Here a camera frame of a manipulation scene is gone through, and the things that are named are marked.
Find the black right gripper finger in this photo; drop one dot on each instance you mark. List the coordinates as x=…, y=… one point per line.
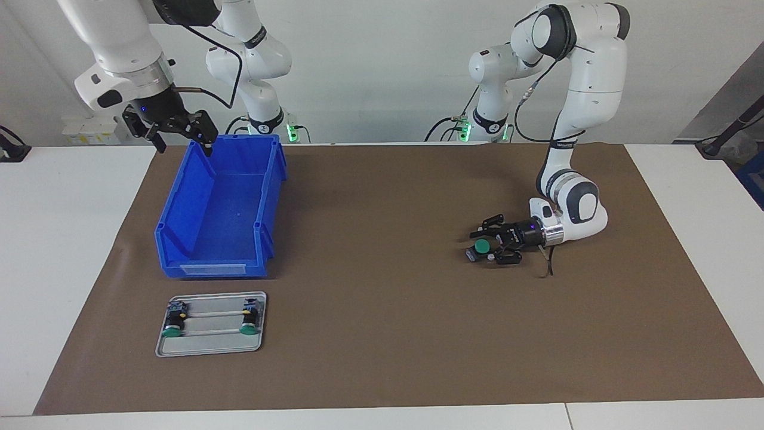
x=146, y=131
x=200, y=125

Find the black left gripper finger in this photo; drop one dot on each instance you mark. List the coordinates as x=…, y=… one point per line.
x=508, y=255
x=495, y=224

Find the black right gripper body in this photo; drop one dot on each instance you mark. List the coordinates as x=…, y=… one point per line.
x=158, y=110

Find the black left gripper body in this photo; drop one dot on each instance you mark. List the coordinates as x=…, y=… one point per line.
x=525, y=234

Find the green push button switch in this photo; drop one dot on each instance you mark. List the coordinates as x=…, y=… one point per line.
x=249, y=321
x=482, y=246
x=173, y=322

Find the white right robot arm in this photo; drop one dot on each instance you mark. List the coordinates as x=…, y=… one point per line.
x=119, y=42

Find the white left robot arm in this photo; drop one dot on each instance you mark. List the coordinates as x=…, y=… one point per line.
x=597, y=77

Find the white box with yellow label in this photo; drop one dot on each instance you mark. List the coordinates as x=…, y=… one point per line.
x=89, y=131

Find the green lit base connector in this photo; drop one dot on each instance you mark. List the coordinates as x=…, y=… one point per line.
x=464, y=130
x=292, y=132

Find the blue plastic storage bin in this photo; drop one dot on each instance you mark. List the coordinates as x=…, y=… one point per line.
x=221, y=227

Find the black table clamp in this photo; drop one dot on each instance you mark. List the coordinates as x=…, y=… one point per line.
x=12, y=152

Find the brown table mat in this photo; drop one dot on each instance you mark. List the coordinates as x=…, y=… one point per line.
x=388, y=328

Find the thin metal rod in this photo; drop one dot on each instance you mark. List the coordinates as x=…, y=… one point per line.
x=212, y=332
x=215, y=313

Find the black stand with pole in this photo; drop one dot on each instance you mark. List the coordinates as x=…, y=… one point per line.
x=710, y=149

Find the silver metal tray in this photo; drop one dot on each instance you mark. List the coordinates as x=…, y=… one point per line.
x=209, y=347

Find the blue crate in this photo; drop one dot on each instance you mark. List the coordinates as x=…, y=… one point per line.
x=753, y=179

